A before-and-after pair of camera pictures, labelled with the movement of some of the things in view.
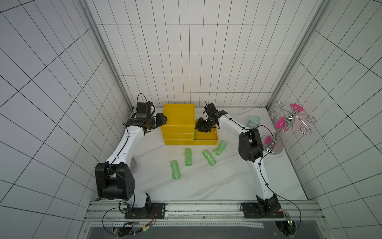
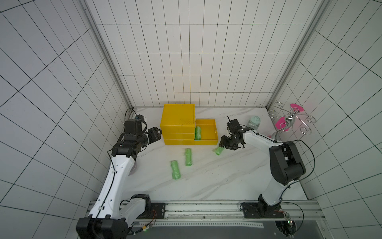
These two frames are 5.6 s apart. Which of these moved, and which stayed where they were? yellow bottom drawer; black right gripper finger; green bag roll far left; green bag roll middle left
Moved: black right gripper finger
Stayed: green bag roll middle left; yellow bottom drawer; green bag roll far left
